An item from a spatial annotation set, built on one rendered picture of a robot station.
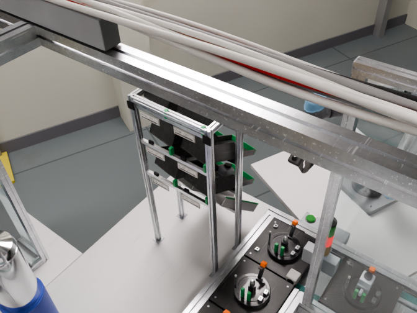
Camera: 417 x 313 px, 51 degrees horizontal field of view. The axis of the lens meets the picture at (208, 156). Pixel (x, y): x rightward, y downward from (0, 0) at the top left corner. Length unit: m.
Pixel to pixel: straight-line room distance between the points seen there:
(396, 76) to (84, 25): 0.63
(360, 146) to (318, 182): 1.68
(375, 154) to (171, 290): 1.41
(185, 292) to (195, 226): 0.35
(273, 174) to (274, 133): 1.66
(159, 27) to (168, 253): 1.42
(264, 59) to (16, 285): 1.19
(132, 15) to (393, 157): 0.45
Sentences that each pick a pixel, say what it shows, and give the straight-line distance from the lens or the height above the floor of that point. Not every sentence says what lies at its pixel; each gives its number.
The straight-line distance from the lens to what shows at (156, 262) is 1.97.
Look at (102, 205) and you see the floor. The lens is 3.42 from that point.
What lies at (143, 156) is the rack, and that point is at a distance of 1.65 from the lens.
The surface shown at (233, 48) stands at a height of 2.18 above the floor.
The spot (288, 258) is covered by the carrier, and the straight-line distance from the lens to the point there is 1.82.
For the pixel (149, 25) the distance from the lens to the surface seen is 0.71.
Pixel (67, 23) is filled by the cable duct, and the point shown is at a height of 2.13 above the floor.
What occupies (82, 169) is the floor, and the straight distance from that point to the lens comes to 3.76.
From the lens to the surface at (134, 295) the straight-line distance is 1.90.
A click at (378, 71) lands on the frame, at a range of 0.99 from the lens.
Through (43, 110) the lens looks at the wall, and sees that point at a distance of 4.01.
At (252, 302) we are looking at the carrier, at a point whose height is 0.99.
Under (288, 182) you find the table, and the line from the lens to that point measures 2.27.
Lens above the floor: 2.48
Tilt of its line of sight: 43 degrees down
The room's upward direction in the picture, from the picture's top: 3 degrees counter-clockwise
